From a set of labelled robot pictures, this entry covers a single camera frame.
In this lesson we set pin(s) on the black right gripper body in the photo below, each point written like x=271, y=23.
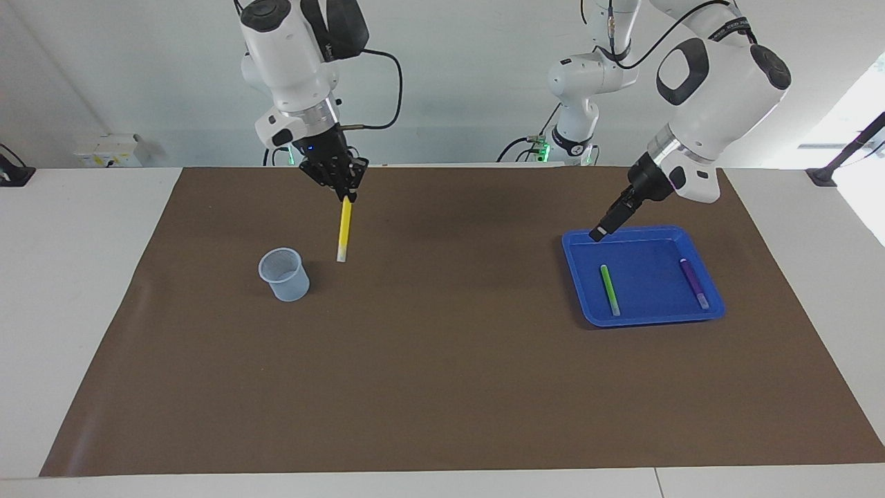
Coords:
x=332, y=159

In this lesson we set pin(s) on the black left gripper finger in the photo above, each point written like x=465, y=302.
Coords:
x=600, y=232

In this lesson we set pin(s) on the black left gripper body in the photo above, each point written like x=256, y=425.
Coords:
x=650, y=181

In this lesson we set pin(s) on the yellow marker pen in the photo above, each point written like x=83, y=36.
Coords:
x=344, y=228

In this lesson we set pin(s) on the green marker pen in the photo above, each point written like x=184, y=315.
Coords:
x=608, y=287

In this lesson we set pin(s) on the purple marker pen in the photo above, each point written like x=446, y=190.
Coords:
x=693, y=282

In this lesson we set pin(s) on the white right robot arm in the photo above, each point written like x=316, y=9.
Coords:
x=290, y=48

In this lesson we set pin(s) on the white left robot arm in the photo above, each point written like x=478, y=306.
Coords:
x=726, y=90

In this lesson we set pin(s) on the blue plastic tray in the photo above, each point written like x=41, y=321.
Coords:
x=650, y=277

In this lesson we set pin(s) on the translucent plastic cup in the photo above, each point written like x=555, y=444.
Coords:
x=290, y=287

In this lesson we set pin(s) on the black stand with pole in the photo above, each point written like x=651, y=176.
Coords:
x=823, y=176

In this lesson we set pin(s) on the brown table mat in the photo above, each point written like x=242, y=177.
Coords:
x=442, y=380

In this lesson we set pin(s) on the black table clamp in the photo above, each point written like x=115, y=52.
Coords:
x=14, y=176

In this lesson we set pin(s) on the white wall outlet box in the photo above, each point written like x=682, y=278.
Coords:
x=110, y=151

